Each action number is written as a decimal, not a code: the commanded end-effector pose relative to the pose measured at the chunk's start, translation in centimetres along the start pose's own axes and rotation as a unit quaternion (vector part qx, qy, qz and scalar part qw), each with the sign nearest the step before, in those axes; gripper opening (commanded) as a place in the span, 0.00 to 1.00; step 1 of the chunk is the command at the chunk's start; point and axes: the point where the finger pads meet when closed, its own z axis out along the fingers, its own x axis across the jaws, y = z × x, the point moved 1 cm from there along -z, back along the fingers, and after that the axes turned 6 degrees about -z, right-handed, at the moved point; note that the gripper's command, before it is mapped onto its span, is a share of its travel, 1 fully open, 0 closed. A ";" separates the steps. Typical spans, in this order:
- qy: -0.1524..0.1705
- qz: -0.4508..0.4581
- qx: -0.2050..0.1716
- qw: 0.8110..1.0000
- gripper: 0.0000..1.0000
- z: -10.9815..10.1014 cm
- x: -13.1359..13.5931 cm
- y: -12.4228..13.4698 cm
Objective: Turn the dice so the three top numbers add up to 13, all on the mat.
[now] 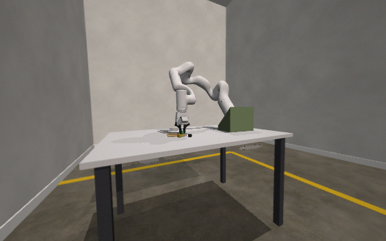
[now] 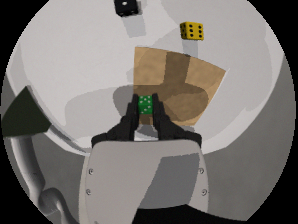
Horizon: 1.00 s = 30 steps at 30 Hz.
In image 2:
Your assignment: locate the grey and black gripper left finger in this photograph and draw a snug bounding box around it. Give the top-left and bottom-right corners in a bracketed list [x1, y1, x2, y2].
[91, 94, 140, 148]

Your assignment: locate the tan square mat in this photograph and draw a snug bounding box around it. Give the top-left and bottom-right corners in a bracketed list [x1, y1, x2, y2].
[133, 47, 226, 126]

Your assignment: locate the green die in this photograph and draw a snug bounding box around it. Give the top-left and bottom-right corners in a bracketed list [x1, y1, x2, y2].
[138, 96, 153, 114]

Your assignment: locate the yellow die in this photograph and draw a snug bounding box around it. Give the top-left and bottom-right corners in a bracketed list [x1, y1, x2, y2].
[180, 22, 204, 41]

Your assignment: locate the black die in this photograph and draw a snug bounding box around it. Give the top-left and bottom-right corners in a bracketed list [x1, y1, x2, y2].
[114, 0, 138, 17]

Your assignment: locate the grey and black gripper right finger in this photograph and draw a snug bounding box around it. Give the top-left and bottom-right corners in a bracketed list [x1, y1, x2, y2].
[152, 93, 202, 148]

